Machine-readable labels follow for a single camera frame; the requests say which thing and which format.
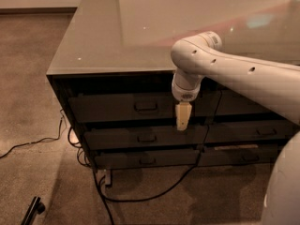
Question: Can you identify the thin black floor cable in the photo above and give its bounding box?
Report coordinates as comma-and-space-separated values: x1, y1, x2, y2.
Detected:
0, 109, 67, 159

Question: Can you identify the black object on floor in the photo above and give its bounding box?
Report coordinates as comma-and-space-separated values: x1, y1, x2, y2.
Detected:
21, 196, 46, 225

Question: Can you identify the grey drawer cabinet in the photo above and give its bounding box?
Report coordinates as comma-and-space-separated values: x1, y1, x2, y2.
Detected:
47, 0, 299, 170

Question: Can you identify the thick black floor cable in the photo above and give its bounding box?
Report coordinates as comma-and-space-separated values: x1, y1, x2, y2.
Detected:
92, 150, 203, 225

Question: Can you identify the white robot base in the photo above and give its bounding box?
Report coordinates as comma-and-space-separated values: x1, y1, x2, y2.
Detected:
261, 132, 300, 225

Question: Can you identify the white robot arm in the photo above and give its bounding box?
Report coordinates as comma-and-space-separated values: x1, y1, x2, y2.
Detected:
171, 32, 300, 130

